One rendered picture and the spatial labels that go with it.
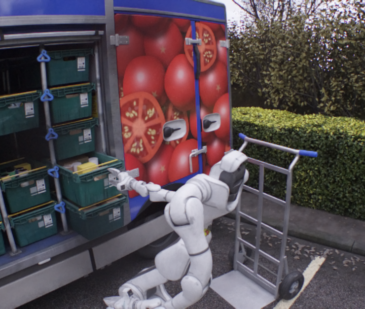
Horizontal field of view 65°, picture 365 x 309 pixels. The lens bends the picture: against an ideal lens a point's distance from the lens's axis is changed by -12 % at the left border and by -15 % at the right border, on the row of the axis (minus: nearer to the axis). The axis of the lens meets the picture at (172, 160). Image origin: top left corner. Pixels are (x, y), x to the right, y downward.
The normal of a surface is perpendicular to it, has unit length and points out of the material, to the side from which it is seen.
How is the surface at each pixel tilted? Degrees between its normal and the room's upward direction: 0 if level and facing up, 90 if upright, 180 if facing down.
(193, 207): 65
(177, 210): 72
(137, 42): 90
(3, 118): 92
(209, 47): 90
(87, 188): 97
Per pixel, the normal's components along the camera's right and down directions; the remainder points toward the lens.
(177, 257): -0.59, 0.23
